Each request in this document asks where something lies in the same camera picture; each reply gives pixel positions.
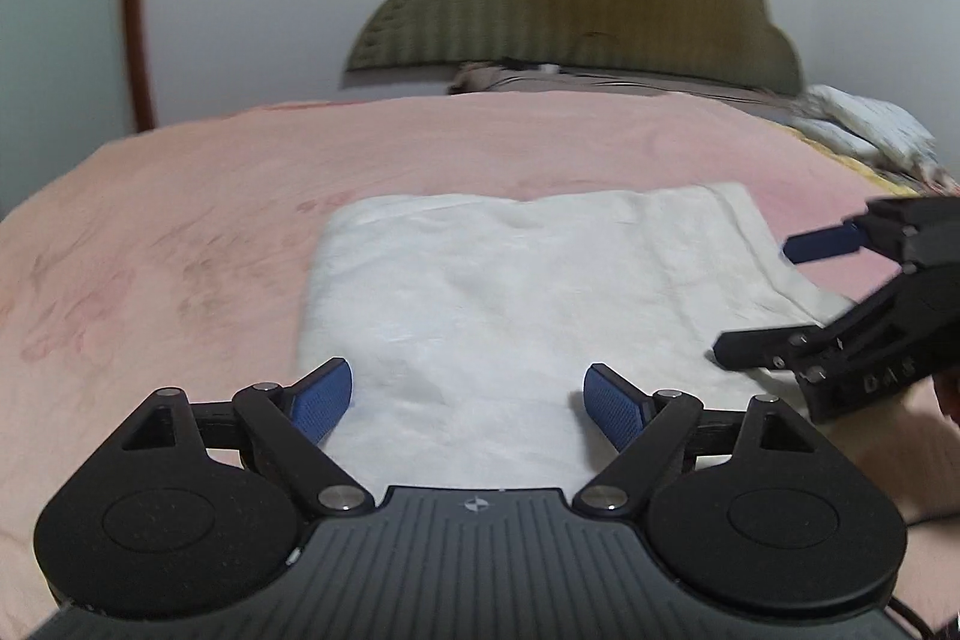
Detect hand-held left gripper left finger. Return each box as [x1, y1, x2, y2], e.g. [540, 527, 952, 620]
[120, 357, 374, 521]

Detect person's right hand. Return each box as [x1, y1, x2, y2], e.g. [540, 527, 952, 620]
[936, 368, 960, 425]

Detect yellow bed sheet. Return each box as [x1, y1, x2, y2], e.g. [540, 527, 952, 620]
[787, 119, 925, 195]

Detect colourful patterned cloth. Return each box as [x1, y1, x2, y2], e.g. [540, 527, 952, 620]
[919, 156, 960, 196]

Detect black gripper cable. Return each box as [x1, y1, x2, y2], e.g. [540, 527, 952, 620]
[887, 511, 960, 640]

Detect white pants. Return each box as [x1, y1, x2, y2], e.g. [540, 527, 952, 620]
[298, 182, 856, 492]

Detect pink blanket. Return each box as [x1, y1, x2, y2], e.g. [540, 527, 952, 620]
[0, 89, 960, 640]

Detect white printed pillow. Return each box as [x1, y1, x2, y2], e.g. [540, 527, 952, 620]
[795, 83, 938, 176]

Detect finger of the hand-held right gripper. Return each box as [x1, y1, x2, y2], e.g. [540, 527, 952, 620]
[782, 197, 960, 266]
[712, 261, 960, 375]

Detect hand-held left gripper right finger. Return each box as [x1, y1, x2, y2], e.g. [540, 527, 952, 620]
[574, 364, 822, 518]

